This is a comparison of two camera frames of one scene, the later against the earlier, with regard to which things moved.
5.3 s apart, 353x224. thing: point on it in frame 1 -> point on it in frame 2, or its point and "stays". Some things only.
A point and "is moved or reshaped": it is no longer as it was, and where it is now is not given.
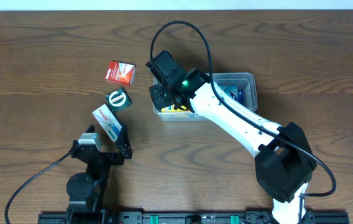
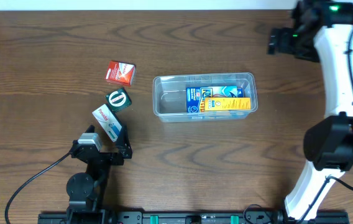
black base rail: (188, 217) stays
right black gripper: (158, 97) -> (273, 40)
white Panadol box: (108, 121) stays
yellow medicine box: (171, 109) is moved or reshaped
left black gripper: (124, 147) stays
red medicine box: (120, 73) stays
